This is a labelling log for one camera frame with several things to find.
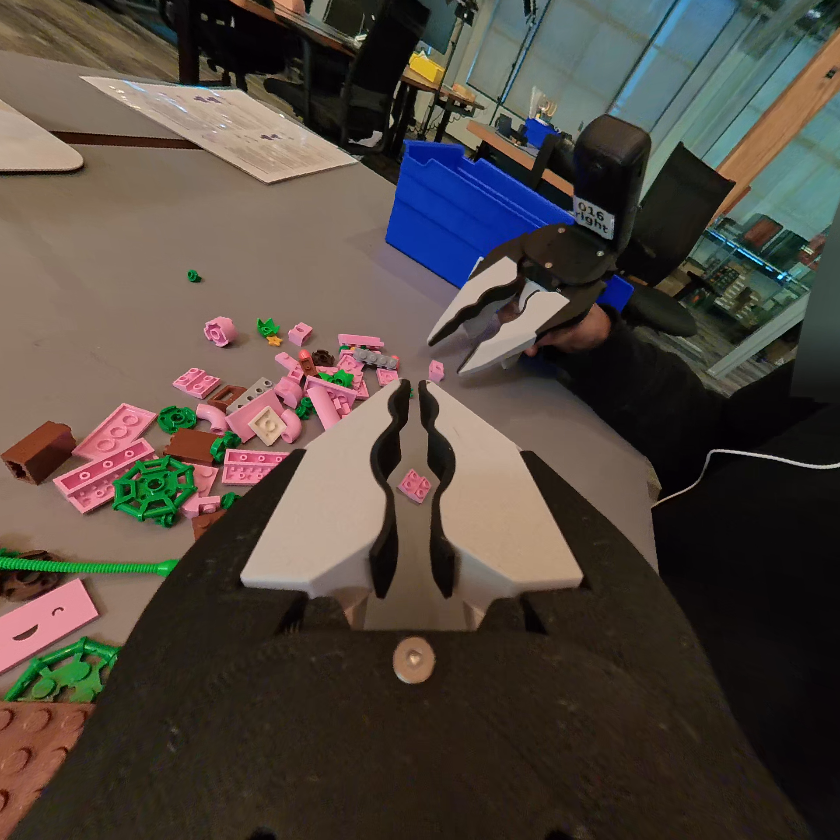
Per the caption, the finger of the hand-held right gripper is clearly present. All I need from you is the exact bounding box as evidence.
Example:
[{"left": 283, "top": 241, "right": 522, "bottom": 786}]
[
  {"left": 457, "top": 289, "right": 571, "bottom": 376},
  {"left": 427, "top": 255, "right": 526, "bottom": 347}
]

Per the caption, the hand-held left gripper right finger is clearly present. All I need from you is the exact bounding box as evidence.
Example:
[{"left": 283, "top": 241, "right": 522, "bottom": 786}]
[{"left": 417, "top": 379, "right": 586, "bottom": 614}]

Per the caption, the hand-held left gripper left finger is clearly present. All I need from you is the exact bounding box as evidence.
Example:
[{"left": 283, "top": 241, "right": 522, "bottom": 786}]
[{"left": 239, "top": 378, "right": 412, "bottom": 601}]

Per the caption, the pile of pink toy bricks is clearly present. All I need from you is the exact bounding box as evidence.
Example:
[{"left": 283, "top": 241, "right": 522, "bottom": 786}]
[{"left": 52, "top": 314, "right": 447, "bottom": 534}]

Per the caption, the brown square plate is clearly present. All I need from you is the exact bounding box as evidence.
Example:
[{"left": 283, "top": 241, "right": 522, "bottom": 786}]
[{"left": 0, "top": 701, "right": 96, "bottom": 837}]

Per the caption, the person's right forearm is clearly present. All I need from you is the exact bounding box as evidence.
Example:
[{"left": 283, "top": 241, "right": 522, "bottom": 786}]
[{"left": 545, "top": 308, "right": 729, "bottom": 487}]

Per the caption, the person's right hand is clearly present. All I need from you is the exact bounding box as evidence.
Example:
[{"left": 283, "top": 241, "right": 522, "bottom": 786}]
[{"left": 525, "top": 305, "right": 616, "bottom": 358}]

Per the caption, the blue plastic bin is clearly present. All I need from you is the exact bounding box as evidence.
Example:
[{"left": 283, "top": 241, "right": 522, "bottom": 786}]
[{"left": 386, "top": 139, "right": 634, "bottom": 312}]

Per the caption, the black office chair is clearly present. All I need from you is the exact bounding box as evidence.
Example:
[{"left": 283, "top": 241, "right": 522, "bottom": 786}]
[
  {"left": 262, "top": 0, "right": 431, "bottom": 155},
  {"left": 617, "top": 141, "right": 736, "bottom": 337}
]

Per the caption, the green web piece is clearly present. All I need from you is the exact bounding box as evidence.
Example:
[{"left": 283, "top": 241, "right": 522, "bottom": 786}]
[
  {"left": 112, "top": 457, "right": 198, "bottom": 528},
  {"left": 3, "top": 637, "right": 122, "bottom": 704}
]

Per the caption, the green vine piece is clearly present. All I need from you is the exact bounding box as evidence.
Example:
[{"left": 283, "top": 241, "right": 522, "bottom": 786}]
[{"left": 0, "top": 550, "right": 179, "bottom": 580}]

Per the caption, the pink smiling face tile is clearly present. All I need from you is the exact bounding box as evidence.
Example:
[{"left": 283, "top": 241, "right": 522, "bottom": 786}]
[{"left": 0, "top": 577, "right": 99, "bottom": 675}]

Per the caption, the printed paper sheet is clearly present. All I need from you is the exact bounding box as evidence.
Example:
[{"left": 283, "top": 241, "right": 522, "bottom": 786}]
[{"left": 80, "top": 75, "right": 361, "bottom": 185}]

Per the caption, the wooden office desk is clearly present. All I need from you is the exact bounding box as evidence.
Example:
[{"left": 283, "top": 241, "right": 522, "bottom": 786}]
[{"left": 177, "top": 0, "right": 487, "bottom": 158}]

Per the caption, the white book stand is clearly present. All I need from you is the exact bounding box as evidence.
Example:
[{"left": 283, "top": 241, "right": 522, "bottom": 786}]
[{"left": 0, "top": 98, "right": 85, "bottom": 175}]

